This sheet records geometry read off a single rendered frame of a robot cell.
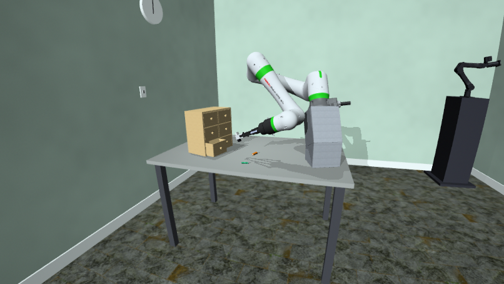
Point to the brown wooden drawer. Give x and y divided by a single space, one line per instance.
224 128
224 115
228 140
211 132
210 118
215 147

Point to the small wooden chest of drawers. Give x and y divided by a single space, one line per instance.
195 130

